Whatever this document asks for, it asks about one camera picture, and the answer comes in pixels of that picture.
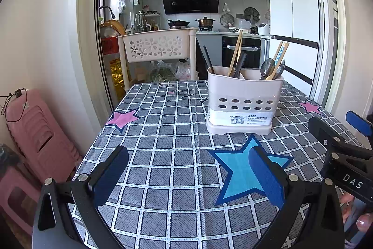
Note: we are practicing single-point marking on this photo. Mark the grey checked star tablecloth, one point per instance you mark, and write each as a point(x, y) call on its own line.
point(163, 149)

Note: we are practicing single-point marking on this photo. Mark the white sliding door frame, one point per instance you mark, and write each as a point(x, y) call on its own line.
point(86, 33)

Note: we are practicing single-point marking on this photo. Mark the white plastic utensil holder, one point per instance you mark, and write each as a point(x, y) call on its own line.
point(242, 97)

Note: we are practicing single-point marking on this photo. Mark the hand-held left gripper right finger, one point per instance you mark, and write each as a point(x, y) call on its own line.
point(266, 176)

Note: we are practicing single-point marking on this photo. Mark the bag of green vegetables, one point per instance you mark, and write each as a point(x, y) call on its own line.
point(161, 71)

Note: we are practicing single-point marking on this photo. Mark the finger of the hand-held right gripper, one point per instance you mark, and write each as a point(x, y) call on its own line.
point(361, 122)
point(320, 128)

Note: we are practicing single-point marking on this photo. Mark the silver round steamer rack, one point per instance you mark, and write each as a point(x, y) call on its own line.
point(226, 20)

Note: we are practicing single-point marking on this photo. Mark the black plastic utensil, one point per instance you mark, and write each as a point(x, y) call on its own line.
point(208, 59)

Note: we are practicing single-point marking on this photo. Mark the person's right hand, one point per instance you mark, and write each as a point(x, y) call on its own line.
point(364, 222)

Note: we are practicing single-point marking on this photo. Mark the spice rack with bottles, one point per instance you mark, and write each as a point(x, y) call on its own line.
point(148, 21)

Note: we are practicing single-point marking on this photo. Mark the dark round steamer rack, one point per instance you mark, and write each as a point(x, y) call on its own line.
point(251, 13)

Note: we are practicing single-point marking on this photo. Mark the white refrigerator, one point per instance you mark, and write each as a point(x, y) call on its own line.
point(294, 12)

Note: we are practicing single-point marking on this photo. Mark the crumpled clear plastic bag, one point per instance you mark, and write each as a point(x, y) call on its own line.
point(184, 71)

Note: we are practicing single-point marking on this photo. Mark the stack of pink plastic stools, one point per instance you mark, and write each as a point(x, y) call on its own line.
point(43, 129)

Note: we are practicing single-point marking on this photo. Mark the steel cooking pot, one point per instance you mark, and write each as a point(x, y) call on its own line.
point(205, 22)

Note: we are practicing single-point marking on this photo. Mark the black wok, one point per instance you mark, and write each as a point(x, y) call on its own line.
point(177, 23)

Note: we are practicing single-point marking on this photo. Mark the blue patterned chopstick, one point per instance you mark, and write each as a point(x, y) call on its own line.
point(278, 55)

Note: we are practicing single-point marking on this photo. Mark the hanging clear plastic bag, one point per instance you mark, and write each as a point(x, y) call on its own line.
point(121, 5)

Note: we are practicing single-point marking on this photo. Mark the dark kitchen faucet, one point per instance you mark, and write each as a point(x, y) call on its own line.
point(105, 7)

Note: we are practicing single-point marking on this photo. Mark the black built-in oven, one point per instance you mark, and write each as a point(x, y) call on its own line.
point(250, 56)

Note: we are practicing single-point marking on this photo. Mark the white rice cooker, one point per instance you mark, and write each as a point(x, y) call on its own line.
point(264, 28)

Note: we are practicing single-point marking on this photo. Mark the black plastic bag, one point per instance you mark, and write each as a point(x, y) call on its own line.
point(8, 158)

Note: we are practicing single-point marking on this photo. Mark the white perforated storage cart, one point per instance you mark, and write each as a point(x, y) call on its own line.
point(157, 46)

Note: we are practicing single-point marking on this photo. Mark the grey kitchen counter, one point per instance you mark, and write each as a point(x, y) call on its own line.
point(208, 42)

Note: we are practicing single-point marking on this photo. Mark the white plastic container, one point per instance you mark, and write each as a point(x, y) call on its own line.
point(244, 25)

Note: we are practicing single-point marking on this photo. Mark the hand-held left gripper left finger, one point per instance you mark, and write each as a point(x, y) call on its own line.
point(112, 176)

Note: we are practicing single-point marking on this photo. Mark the low pink plastic stool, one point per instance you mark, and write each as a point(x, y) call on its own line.
point(11, 199)

